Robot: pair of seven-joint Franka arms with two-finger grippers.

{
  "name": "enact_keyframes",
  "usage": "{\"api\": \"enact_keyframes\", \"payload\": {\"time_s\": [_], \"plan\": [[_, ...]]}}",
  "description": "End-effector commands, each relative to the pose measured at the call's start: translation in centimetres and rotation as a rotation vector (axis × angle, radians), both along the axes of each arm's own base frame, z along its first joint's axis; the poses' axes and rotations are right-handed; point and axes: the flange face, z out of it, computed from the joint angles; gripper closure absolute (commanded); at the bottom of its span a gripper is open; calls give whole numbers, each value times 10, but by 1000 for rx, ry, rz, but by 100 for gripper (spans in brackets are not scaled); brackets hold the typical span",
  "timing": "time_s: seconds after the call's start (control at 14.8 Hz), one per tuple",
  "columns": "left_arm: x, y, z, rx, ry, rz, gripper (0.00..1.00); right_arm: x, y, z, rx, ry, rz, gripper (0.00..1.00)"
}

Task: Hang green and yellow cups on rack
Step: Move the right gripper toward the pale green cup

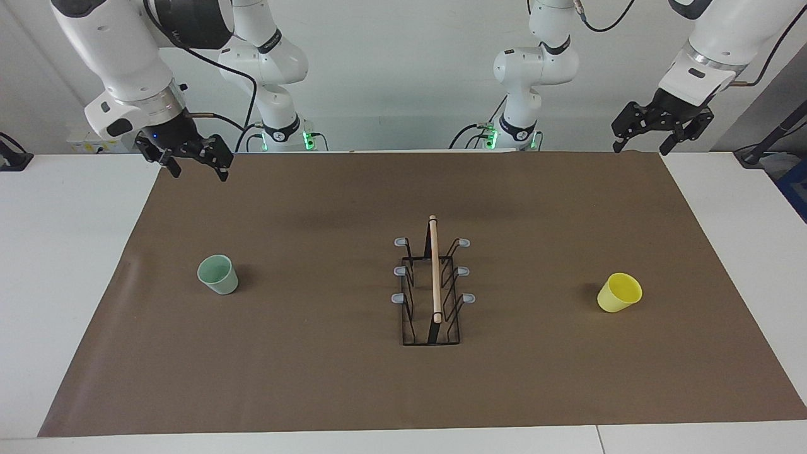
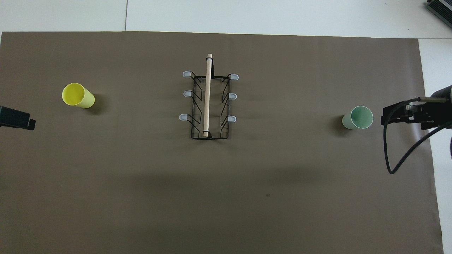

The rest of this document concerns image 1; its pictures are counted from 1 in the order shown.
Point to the blue crate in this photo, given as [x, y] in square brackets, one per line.
[795, 186]

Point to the white wall power box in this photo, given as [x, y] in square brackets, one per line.
[82, 146]

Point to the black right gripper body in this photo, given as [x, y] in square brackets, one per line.
[170, 133]

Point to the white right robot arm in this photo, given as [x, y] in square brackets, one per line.
[113, 50]

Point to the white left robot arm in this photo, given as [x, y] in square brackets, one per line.
[536, 66]

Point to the black table clamp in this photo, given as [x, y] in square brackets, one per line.
[16, 161]

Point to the brown table mat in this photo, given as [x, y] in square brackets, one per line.
[252, 366]

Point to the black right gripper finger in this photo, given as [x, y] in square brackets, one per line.
[165, 159]
[217, 151]

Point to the yellow plastic cup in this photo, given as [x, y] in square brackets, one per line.
[615, 299]

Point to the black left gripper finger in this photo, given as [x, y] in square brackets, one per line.
[630, 120]
[696, 126]

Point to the black stand pole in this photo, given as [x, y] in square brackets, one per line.
[753, 154]

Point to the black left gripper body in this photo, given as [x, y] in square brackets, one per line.
[671, 108]

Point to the pale green plastic cup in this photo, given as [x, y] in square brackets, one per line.
[220, 280]

